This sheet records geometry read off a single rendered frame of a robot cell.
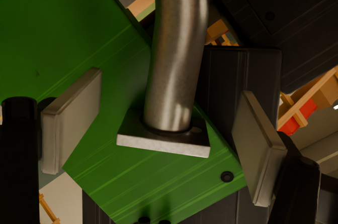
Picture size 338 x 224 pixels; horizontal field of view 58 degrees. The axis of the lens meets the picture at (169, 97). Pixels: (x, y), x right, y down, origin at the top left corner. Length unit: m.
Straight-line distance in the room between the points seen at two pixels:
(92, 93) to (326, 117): 9.56
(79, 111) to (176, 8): 0.07
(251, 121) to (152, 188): 0.12
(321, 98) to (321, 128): 5.52
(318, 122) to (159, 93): 9.54
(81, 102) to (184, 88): 0.06
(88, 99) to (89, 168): 0.09
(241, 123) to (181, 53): 0.05
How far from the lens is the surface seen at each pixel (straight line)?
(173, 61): 0.17
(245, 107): 0.17
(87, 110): 0.17
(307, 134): 9.74
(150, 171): 0.24
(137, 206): 0.26
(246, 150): 0.16
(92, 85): 0.17
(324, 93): 4.25
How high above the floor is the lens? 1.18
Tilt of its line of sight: level
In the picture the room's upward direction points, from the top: 146 degrees clockwise
